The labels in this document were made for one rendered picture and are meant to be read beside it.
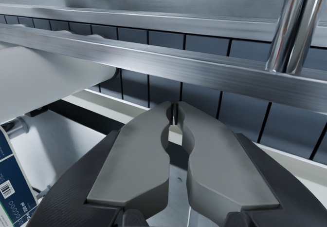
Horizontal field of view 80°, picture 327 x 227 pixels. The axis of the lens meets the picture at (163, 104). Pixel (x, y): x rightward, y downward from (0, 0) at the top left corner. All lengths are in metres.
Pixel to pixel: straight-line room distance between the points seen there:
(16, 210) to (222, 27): 0.58
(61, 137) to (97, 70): 0.24
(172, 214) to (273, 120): 0.20
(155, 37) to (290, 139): 0.14
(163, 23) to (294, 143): 0.15
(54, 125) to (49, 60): 0.25
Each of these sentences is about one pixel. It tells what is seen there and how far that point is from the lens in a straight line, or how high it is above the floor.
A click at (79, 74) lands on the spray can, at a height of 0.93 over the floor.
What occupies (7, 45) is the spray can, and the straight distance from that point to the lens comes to 0.23.
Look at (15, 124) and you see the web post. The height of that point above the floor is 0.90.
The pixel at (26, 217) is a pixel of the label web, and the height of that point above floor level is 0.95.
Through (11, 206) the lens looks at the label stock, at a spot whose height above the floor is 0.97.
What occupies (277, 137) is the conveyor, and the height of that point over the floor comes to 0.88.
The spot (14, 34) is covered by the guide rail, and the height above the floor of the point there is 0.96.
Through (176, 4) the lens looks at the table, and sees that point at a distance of 0.24.
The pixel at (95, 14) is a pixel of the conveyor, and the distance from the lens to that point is 0.24.
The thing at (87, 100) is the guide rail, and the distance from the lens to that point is 0.24.
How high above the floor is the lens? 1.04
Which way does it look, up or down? 50 degrees down
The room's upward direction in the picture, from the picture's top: 127 degrees counter-clockwise
